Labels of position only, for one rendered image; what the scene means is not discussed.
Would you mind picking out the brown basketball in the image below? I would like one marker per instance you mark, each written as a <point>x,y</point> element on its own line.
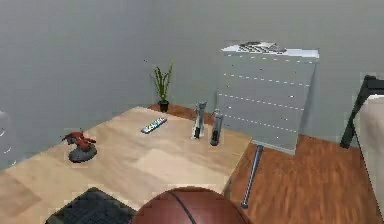
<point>200,208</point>

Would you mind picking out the grey pepper mill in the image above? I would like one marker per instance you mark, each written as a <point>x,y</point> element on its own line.
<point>216,128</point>

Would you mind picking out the green house plant black pot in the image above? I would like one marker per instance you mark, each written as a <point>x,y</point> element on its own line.
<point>162,87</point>

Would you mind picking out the grey remote control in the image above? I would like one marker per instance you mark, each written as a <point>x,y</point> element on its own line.
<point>153,125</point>

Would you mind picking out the light wooden table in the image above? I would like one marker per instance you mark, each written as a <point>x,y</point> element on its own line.
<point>140,160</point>

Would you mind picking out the grey chest of drawers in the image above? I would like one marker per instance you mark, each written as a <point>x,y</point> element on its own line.
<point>266,100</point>

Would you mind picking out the red statue on grey base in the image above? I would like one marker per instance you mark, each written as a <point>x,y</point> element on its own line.
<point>81,146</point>

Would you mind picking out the black frame white furniture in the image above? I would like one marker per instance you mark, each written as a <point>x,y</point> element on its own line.
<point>368,133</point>

